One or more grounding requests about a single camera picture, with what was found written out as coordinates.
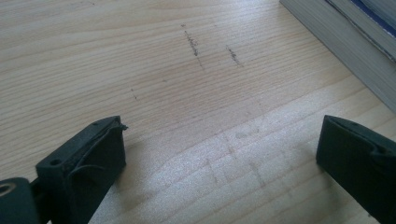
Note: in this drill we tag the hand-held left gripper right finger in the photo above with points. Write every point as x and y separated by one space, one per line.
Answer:
361 165

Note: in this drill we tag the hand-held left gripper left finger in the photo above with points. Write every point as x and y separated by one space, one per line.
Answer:
84 165

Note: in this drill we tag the white picture-grid magazine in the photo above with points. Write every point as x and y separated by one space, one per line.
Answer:
358 51

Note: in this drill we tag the thick blue-purple book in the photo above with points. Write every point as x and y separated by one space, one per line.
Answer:
387 7

